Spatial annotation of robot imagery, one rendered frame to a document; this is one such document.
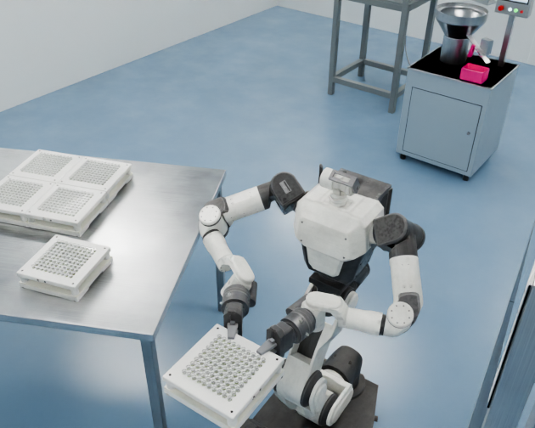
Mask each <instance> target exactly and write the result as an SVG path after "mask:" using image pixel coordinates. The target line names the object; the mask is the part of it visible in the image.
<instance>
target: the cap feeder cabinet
mask: <svg viewBox="0 0 535 428"><path fill-rule="evenodd" d="M441 50H442V47H440V46H439V47H438V48H436V49H434V50H433V51H431V52H430V53H428V54H427V55H426V56H424V57H422V58H421V59H419V60H417V61H416V62H414V63H413V64H411V65H410V66H409V67H407V69H408V74H407V80H406V86H405V92H404V97H403V108H402V114H401V120H400V126H399V131H398V137H397V147H396V152H398V153H400V154H401V156H400V159H402V160H405V159H406V155H407V156H410V157H413V158H415V159H418V160H421V161H425V162H428V163H430V164H432V165H435V166H439V167H442V168H445V169H448V170H450V171H453V172H457V173H460V174H463V178H462V179H463V180H464V181H468V180H469V177H471V176H472V175H473V174H474V173H475V172H476V171H477V170H478V169H479V168H480V167H481V166H482V164H483V163H484V162H485V161H486V160H487V159H488V158H489V157H490V156H491V155H492V154H493V153H494V151H495V150H496V149H497V148H498V143H499V140H500V136H501V132H502V129H503V125H504V119H505V117H506V113H507V109H508V106H509V102H510V96H511V93H512V90H513V86H514V83H515V77H516V73H517V70H518V67H519V66H520V65H517V64H512V63H509V62H505V63H504V66H503V67H499V66H497V65H498V60H497V59H491V58H488V59H489V60H490V63H485V62H484V60H483V59H482V58H480V57H481V56H480V55H476V54H472V57H468V56H466V61H465V63H464V64H462V65H448V64H444V63H443V62H442V61H441V60H440V54H441ZM468 63H471V64H474V65H480V66H484V67H488V68H489V73H488V77H487V79H486V81H484V82H483V83H482V84H477V83H474V82H468V81H465V80H461V79H459V77H460V72H461V69H462V67H463V66H465V65H466V64H468Z"/></svg>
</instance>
